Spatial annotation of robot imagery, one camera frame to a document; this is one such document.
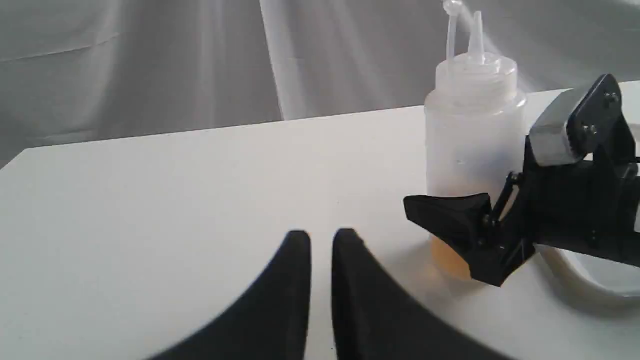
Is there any grey fabric backdrop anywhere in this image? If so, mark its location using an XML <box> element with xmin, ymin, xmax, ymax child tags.
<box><xmin>0</xmin><ymin>0</ymin><xmax>640</xmax><ymax>168</ymax></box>

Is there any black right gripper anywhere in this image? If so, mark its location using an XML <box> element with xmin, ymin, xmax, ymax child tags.
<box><xmin>403</xmin><ymin>74</ymin><xmax>639</xmax><ymax>287</ymax></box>

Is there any clear plastic squeeze bottle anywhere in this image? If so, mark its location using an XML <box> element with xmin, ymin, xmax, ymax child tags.
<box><xmin>424</xmin><ymin>0</ymin><xmax>527</xmax><ymax>279</ymax></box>

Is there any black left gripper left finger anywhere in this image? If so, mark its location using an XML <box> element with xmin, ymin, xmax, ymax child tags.
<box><xmin>155</xmin><ymin>230</ymin><xmax>313</xmax><ymax>360</ymax></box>

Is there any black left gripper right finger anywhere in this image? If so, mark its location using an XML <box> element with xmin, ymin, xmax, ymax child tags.
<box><xmin>332</xmin><ymin>228</ymin><xmax>506</xmax><ymax>360</ymax></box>

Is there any white rectangular plastic tray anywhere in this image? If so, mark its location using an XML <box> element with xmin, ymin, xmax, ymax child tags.
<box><xmin>537</xmin><ymin>120</ymin><xmax>640</xmax><ymax>299</ymax></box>

